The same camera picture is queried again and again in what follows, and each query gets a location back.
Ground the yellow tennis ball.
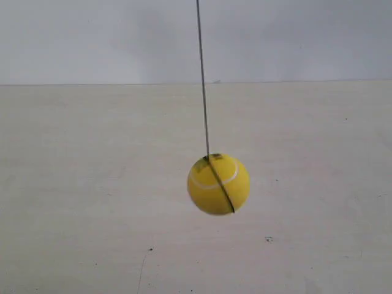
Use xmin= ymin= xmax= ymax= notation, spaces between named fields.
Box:
xmin=187 ymin=153 xmax=250 ymax=216

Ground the thin black hanging string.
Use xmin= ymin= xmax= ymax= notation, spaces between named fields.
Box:
xmin=195 ymin=0 xmax=236 ymax=213

